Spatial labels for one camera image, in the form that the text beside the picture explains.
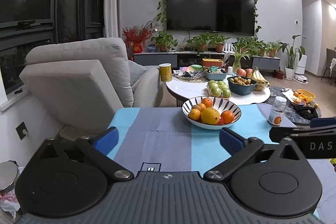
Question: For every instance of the yellow basket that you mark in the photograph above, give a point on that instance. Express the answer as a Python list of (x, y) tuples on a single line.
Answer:
[(304, 95)]

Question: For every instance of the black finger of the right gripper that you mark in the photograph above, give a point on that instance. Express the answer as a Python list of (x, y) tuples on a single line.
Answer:
[(314, 143)]

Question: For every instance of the orange box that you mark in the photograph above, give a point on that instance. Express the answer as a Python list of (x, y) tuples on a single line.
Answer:
[(212, 62)]

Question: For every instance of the grey blue snack tray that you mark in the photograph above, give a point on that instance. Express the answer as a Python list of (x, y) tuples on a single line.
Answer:
[(214, 73)]

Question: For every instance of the grey tv cabinet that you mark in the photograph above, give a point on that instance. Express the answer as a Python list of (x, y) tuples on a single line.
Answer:
[(186, 58)]

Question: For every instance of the metal lid trash bin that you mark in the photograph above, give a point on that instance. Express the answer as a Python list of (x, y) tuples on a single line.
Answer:
[(9, 173)]

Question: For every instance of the large yellow mango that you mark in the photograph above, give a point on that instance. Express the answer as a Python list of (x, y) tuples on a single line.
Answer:
[(210, 116)]

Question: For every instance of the clear jar orange label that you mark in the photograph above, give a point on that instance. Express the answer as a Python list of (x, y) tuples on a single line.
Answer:
[(277, 111)]

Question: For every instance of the small orange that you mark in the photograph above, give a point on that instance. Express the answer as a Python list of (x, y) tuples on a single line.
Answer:
[(203, 106)]

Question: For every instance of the dark blue fruit bowl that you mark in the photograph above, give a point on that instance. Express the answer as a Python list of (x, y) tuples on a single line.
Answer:
[(241, 85)]

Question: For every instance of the wall power socket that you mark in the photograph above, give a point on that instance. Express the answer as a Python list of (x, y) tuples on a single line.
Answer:
[(22, 130)]

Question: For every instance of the blue grey striped tablecloth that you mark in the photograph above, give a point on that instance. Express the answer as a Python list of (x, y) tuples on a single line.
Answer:
[(164, 136)]

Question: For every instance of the beige sofa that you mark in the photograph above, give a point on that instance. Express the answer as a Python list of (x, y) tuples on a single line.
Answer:
[(83, 84)]

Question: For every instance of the white round coffee table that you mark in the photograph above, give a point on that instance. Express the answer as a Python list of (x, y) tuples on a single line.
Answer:
[(184, 90)]

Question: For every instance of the tall potted plant white pot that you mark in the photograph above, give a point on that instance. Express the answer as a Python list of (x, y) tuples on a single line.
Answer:
[(291, 54)]

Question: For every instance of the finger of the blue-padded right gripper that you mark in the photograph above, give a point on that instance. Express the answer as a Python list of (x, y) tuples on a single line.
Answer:
[(243, 152)]

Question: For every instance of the kiwi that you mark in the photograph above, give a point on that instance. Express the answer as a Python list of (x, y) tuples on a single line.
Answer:
[(195, 107)]

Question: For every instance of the striped white ceramic bowl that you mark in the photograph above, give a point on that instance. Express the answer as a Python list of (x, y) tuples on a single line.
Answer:
[(220, 104)]

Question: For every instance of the wall mounted television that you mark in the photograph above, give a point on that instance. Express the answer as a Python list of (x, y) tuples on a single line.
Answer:
[(227, 16)]

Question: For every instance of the red apple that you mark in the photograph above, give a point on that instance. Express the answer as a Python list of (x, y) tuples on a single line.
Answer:
[(220, 122)]

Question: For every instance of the banana bunch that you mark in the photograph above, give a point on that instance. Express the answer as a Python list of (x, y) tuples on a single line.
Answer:
[(261, 83)]

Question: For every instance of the red flower vase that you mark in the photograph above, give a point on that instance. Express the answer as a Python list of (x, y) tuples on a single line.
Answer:
[(137, 36)]

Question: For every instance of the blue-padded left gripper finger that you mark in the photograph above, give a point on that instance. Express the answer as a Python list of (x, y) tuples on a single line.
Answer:
[(97, 148)]

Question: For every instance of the yellow canister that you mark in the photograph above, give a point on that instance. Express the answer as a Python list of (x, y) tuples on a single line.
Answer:
[(165, 72)]

